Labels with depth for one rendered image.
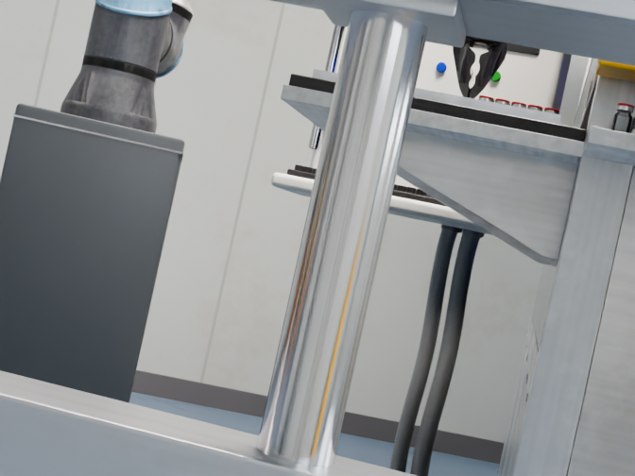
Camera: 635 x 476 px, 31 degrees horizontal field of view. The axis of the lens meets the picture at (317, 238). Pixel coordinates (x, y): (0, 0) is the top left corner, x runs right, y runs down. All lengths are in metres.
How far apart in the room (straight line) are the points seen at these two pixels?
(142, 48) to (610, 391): 0.86
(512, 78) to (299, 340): 1.85
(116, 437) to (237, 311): 3.58
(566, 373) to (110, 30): 0.85
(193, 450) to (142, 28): 1.17
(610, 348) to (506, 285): 3.00
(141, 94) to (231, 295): 2.53
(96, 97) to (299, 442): 1.14
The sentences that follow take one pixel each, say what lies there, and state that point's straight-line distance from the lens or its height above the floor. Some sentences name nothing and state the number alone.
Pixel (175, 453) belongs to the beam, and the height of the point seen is 0.54.
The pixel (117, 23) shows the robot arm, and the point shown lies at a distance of 1.81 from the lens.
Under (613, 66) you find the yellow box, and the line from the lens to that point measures 1.42.
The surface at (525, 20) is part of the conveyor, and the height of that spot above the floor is 0.84.
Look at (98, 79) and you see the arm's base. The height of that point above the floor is 0.85.
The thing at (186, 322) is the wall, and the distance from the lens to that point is 4.30.
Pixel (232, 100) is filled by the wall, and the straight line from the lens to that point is 4.30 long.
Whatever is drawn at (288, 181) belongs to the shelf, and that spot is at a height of 0.79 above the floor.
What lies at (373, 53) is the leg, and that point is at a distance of 0.71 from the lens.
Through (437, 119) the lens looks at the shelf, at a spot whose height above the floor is 0.87.
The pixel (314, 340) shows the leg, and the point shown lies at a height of 0.63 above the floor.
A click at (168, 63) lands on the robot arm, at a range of 1.97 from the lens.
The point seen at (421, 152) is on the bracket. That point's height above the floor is 0.83.
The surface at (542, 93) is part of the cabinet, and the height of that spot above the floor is 1.09.
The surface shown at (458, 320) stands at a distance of 2.59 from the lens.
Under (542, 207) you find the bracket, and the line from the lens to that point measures 1.58.
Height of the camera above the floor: 0.69
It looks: level
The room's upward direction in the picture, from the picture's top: 12 degrees clockwise
